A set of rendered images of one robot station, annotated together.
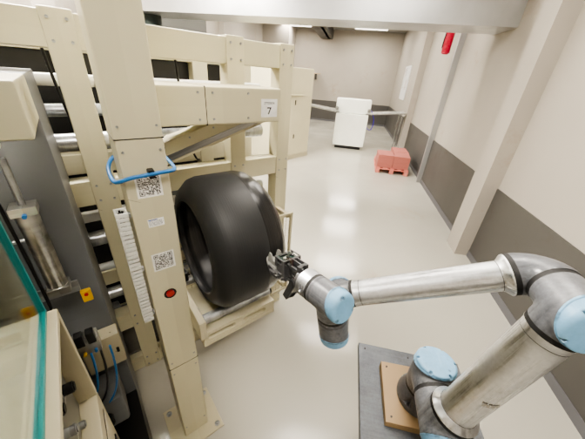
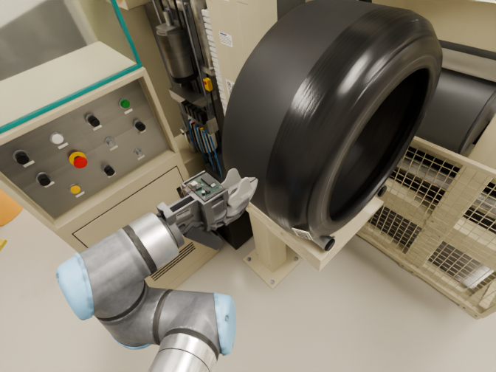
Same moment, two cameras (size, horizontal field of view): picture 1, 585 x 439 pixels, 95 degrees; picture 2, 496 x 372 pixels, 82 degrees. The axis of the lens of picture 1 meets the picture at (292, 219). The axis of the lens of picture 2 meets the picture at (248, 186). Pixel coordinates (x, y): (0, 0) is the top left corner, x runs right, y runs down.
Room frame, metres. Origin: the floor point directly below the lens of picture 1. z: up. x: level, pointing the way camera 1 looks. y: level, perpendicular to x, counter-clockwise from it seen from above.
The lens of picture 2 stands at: (0.84, -0.32, 1.69)
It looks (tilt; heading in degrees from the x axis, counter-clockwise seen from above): 49 degrees down; 96
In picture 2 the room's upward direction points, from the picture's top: 10 degrees counter-clockwise
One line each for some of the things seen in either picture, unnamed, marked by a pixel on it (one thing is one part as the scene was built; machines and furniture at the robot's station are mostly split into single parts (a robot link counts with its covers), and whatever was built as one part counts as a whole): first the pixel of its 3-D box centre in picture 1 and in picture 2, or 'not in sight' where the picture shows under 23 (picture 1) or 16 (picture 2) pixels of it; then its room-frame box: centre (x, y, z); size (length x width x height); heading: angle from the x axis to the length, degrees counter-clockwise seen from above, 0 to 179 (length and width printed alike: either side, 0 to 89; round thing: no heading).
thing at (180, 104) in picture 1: (211, 103); not in sight; (1.31, 0.41, 1.71); 0.61 x 0.25 x 0.15; 130
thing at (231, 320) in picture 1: (237, 314); (286, 223); (0.90, 0.23, 0.83); 0.36 x 0.09 x 0.06; 130
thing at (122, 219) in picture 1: (137, 269); (228, 88); (0.75, 0.54, 1.19); 0.05 x 0.04 x 0.48; 40
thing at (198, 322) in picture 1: (187, 301); not in sight; (0.89, 0.45, 0.90); 0.40 x 0.03 x 0.10; 40
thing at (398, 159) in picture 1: (391, 159); not in sight; (6.50, -2.27, 0.20); 1.09 x 0.75 x 0.41; 170
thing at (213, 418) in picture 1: (192, 418); (271, 259); (0.82, 0.50, 0.01); 0.27 x 0.27 x 0.02; 40
